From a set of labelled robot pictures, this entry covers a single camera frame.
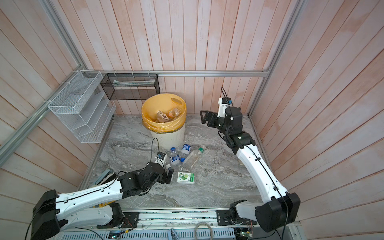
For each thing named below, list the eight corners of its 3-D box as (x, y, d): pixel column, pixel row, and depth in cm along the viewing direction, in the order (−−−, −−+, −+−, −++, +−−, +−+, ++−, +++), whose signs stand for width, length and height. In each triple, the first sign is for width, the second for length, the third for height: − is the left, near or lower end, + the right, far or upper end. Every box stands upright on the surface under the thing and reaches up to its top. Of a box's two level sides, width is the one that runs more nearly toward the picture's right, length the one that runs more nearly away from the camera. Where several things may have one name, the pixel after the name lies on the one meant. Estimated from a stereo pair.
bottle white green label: (177, 184, 86) (177, 181, 83) (177, 174, 90) (177, 172, 87) (194, 184, 86) (194, 181, 83) (194, 174, 90) (194, 172, 87)
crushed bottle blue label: (169, 164, 93) (169, 162, 91) (171, 149, 100) (170, 147, 98) (180, 164, 93) (179, 162, 91) (180, 149, 100) (180, 147, 98)
